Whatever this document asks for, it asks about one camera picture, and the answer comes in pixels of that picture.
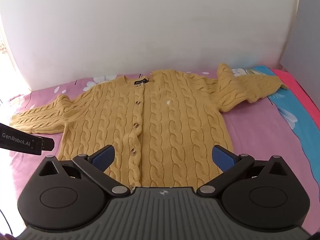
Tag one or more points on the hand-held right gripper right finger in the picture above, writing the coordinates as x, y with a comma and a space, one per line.
223, 159

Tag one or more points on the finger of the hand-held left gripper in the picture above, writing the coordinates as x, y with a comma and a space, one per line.
48, 144

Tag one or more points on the pink floral bed sheet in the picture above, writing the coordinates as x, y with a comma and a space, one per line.
262, 140

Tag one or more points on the blue floral cloth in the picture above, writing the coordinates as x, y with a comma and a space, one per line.
290, 110

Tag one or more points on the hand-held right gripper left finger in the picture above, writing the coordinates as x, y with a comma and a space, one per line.
103, 159

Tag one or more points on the bright pink cloth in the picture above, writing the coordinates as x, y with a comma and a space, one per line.
302, 92

